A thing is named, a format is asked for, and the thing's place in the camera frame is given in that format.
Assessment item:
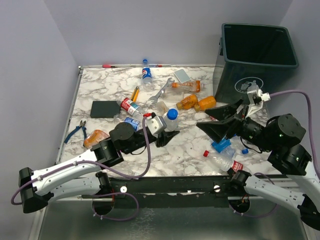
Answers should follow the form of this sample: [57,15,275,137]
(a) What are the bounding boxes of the blue handled pliers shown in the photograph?
[63,119,88,147]

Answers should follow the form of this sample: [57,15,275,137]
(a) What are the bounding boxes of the Pepsi bottle blue cap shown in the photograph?
[124,117,142,132]

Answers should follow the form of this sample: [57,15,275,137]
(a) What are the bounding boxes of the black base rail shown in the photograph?
[110,175,245,209]

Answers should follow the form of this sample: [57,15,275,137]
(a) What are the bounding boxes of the red label water bottle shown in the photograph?
[116,95,147,119]

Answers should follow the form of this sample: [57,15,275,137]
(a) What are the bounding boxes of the clear crushed bottle front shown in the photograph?
[108,164,139,179]

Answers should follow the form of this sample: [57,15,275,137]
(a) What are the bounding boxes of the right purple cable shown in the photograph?
[232,89,320,219]

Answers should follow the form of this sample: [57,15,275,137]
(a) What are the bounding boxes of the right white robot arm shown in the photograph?
[196,100,320,230]

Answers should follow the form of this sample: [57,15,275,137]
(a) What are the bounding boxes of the upright Pepsi bottle far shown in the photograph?
[142,59,155,91]

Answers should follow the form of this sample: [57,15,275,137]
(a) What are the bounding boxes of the plain orange juice bottle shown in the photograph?
[193,95,217,112]

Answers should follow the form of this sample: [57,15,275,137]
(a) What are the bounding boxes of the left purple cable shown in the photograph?
[10,112,152,221]

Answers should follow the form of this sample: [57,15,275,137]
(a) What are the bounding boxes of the white power bank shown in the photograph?
[174,69,191,83]

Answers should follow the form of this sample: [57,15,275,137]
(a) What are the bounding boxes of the red marker pen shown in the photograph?
[102,64,118,69]

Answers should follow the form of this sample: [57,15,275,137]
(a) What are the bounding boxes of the crushed orange label bottle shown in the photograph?
[169,80,205,93]

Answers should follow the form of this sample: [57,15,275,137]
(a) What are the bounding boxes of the large orange drink bottle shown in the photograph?
[83,129,110,149]

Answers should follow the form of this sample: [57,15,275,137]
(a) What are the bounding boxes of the orange juice bottle patterned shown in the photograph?
[176,94,198,110]

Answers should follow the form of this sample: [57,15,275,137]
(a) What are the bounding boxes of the Starbucks coffee bottle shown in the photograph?
[155,101,169,115]

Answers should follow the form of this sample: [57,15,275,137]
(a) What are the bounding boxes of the purple cable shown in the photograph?
[10,112,152,221]
[232,89,320,219]

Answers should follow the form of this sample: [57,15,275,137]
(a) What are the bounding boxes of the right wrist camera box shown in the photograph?
[246,83,263,117]

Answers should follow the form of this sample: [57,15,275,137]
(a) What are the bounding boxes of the silver wrench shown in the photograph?
[149,77,175,105]

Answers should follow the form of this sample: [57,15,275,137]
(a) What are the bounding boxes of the light blue label bottle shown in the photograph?
[211,138,236,159]

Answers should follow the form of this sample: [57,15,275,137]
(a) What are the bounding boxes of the Pepsi bottle right side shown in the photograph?
[232,135,249,155]

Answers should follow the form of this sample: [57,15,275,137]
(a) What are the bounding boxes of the yellow utility knife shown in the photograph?
[130,86,140,102]

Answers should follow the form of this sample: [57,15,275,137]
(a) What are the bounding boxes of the dark green plastic bin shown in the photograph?
[213,23,299,104]

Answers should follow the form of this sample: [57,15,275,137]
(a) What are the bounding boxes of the black foam pad left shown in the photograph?
[90,101,121,119]

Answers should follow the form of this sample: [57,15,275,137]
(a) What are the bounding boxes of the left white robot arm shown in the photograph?
[17,122,179,214]

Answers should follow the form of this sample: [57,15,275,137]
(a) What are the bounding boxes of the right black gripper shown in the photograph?
[195,95,275,151]

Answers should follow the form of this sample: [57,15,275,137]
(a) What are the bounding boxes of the red cap water bottle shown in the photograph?
[203,150,244,174]

